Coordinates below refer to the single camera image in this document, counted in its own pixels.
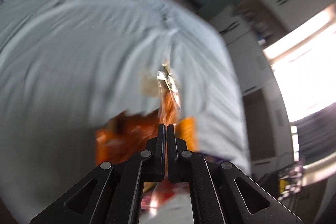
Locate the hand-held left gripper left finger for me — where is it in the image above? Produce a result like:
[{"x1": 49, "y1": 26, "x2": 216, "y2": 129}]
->
[{"x1": 29, "y1": 123, "x2": 166, "y2": 224}]

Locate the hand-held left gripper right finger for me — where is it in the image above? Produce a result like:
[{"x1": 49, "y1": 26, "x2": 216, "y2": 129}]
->
[{"x1": 167, "y1": 124, "x2": 303, "y2": 224}]

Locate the yellow foil snack bag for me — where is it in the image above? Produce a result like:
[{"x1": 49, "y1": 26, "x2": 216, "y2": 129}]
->
[{"x1": 157, "y1": 58, "x2": 182, "y2": 126}]

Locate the brown cardboard box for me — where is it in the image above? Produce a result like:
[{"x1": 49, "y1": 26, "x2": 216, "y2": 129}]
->
[{"x1": 96, "y1": 109, "x2": 198, "y2": 165}]

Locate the white low cabinet unit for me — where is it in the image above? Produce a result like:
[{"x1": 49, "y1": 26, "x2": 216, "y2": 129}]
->
[{"x1": 210, "y1": 0, "x2": 297, "y2": 169}]

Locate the dark grey curtain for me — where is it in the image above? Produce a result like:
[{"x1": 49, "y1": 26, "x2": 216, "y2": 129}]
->
[{"x1": 290, "y1": 106, "x2": 336, "y2": 161}]

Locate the bright window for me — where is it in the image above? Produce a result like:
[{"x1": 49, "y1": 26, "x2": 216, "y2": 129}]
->
[{"x1": 262, "y1": 4, "x2": 336, "y2": 119}]

